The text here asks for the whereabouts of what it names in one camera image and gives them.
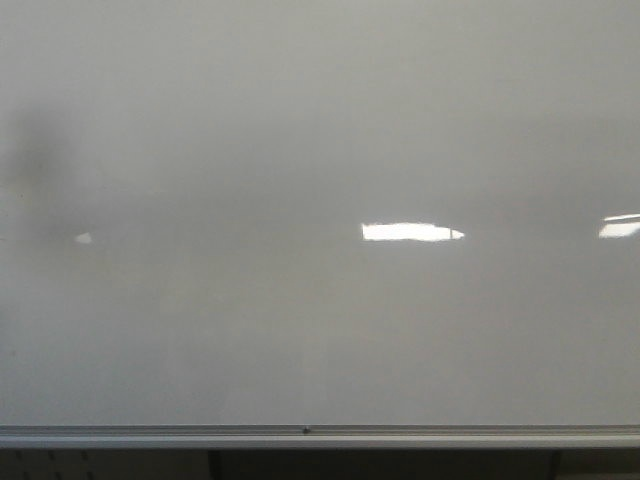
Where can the white whiteboard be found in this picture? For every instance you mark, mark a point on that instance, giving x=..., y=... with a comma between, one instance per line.
x=319, y=212

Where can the aluminium whiteboard tray rail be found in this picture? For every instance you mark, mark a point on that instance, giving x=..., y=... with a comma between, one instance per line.
x=213, y=437

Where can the perforated grey panel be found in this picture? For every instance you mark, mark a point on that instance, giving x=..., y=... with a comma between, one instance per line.
x=103, y=464

